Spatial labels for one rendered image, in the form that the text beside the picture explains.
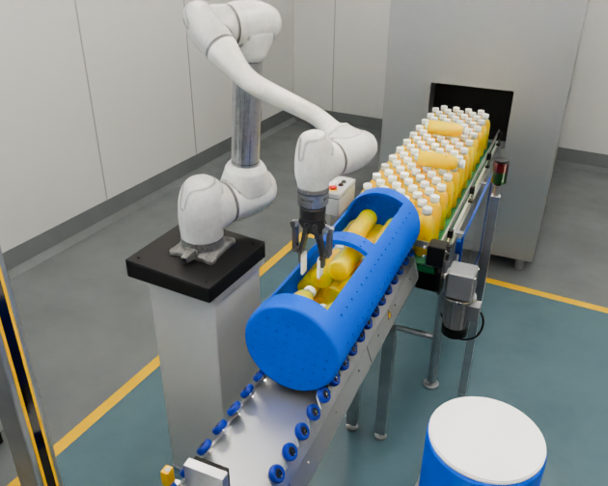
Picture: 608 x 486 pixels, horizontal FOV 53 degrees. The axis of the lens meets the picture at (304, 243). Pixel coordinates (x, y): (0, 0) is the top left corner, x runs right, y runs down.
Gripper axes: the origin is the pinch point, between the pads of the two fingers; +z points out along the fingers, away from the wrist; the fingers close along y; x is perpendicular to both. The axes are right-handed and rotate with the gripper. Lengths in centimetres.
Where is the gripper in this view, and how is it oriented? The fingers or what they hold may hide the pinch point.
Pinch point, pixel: (312, 265)
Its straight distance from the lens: 184.7
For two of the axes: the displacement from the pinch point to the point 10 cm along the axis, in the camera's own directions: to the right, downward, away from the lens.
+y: 9.1, 2.0, -3.5
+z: -0.1, 8.8, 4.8
